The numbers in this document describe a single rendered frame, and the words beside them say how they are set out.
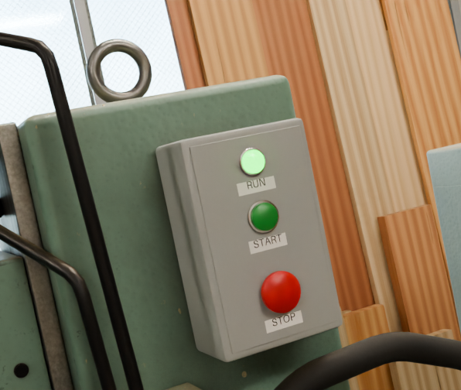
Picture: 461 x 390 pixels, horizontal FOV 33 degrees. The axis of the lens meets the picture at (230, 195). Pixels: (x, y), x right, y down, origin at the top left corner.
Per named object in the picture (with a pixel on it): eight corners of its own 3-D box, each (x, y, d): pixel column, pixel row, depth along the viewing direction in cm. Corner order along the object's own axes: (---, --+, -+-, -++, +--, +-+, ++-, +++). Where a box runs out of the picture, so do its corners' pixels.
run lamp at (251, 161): (241, 178, 55) (236, 150, 55) (266, 172, 56) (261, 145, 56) (245, 178, 55) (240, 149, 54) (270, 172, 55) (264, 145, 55)
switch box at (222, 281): (195, 351, 60) (152, 147, 59) (307, 316, 64) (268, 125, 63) (226, 364, 54) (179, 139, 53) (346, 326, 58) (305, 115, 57)
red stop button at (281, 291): (263, 316, 56) (255, 275, 55) (299, 306, 57) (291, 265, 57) (270, 318, 55) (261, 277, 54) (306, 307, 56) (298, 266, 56)
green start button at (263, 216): (250, 237, 55) (244, 203, 55) (280, 229, 56) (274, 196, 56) (254, 237, 55) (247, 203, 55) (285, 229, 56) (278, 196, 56)
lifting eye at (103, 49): (93, 117, 69) (77, 45, 69) (156, 106, 72) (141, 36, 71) (97, 114, 68) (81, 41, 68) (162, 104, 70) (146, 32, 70)
